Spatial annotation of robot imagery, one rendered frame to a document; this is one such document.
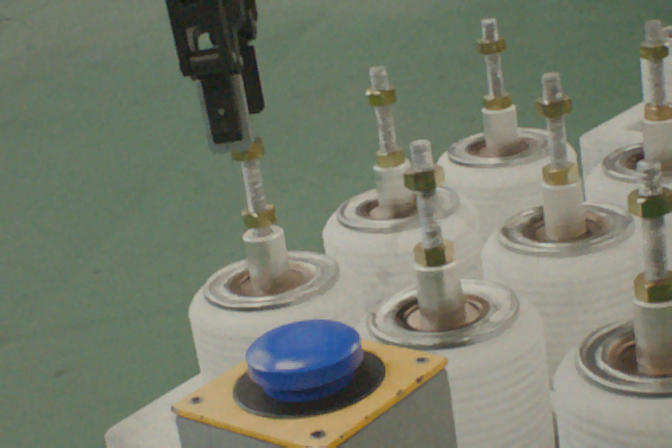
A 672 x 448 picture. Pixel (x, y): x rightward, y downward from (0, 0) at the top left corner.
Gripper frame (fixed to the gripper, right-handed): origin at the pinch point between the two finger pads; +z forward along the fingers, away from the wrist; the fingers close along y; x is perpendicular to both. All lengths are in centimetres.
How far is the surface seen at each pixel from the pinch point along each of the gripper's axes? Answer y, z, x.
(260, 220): 0.5, 6.2, 0.2
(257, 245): 0.7, 7.5, -0.1
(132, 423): 0.6, 17.2, -9.2
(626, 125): -44, 18, 26
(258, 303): 3.2, 9.7, -0.3
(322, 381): 26.9, 2.9, 5.4
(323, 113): -131, 36, -8
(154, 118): -143, 35, -37
